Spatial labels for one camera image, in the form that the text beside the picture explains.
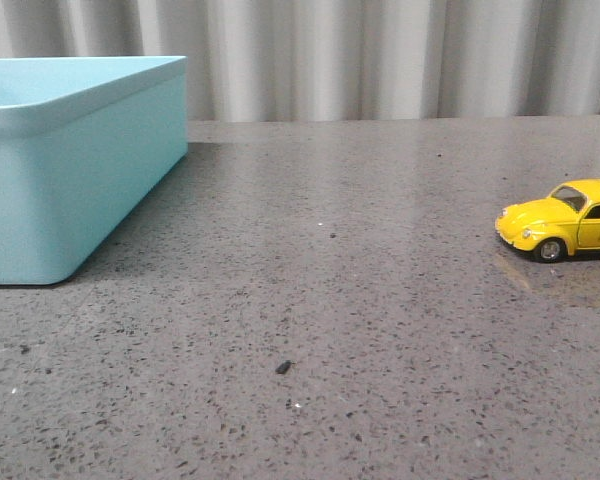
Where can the grey pleated curtain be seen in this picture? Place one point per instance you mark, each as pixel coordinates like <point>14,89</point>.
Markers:
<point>339,60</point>

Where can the light blue plastic box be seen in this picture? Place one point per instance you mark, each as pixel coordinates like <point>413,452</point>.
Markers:
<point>82,141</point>

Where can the yellow toy beetle car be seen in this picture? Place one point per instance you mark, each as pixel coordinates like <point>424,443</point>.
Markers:
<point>562,224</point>

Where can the small black debris piece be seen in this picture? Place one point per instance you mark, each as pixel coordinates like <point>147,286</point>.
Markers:
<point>283,367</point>

